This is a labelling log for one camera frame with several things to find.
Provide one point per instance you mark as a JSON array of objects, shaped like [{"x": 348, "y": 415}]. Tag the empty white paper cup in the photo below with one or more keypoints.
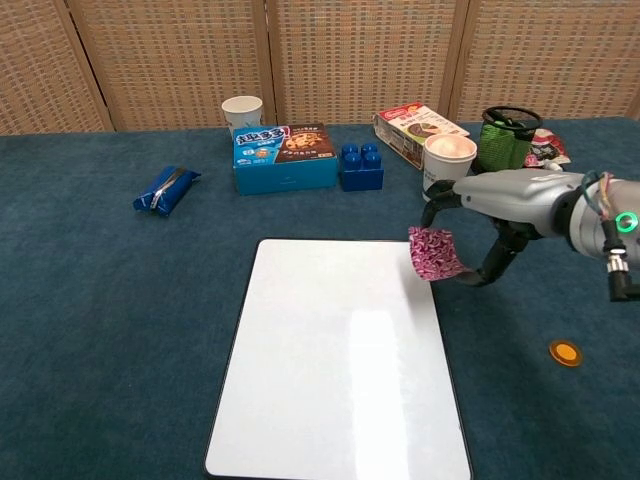
[{"x": 242, "y": 113}]

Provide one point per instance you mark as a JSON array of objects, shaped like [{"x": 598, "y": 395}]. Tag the blue toy building brick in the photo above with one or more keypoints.
[{"x": 362, "y": 170}]

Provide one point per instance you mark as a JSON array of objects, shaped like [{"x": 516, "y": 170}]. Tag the blue wrapped snack pack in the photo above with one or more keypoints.
[{"x": 165, "y": 191}]

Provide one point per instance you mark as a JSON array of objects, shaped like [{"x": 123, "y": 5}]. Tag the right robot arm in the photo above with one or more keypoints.
[{"x": 605, "y": 220}]

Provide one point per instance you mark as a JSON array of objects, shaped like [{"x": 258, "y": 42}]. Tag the white rectangular board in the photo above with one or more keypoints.
[{"x": 340, "y": 360}]

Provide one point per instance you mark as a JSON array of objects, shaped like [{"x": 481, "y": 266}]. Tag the green mesh cup holder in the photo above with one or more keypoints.
[{"x": 522, "y": 122}]

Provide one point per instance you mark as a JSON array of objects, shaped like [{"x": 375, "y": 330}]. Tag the small orange disc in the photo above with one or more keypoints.
[{"x": 565, "y": 353}]

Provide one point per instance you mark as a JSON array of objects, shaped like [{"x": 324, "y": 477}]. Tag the blue cookie box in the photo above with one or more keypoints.
[{"x": 285, "y": 160}]

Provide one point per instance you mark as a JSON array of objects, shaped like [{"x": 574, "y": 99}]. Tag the white blue-banded paper cup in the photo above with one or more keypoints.
[{"x": 445, "y": 160}]

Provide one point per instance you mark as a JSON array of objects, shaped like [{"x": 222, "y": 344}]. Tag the red white snack bag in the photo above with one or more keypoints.
[{"x": 547, "y": 147}]

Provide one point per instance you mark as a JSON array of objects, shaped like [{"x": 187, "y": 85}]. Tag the white red food box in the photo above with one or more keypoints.
[{"x": 405, "y": 132}]

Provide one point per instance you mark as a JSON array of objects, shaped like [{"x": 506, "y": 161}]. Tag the magenta patterned packet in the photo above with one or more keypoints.
[{"x": 436, "y": 252}]

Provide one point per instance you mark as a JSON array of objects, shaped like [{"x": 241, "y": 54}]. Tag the woven folding screen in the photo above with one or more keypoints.
[{"x": 320, "y": 60}]

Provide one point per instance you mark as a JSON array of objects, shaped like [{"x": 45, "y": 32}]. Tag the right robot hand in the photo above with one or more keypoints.
[{"x": 510, "y": 195}]

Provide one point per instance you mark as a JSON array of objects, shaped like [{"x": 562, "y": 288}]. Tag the green cloth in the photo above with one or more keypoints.
[{"x": 497, "y": 147}]

